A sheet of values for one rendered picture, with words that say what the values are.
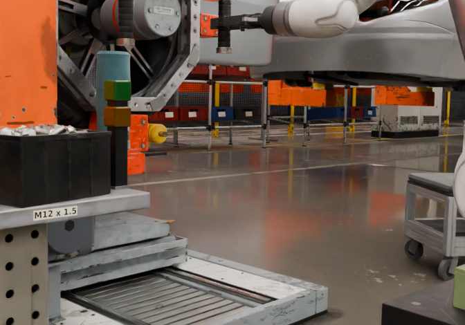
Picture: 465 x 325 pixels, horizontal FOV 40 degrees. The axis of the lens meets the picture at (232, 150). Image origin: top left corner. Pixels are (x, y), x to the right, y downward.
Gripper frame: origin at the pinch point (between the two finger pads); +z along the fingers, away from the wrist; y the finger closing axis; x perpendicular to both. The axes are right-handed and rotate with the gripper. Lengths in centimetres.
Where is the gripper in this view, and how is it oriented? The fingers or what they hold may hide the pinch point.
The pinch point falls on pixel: (225, 23)
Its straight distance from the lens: 183.5
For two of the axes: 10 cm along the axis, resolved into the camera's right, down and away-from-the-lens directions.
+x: 0.2, -10.0, -0.9
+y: 6.9, -0.5, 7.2
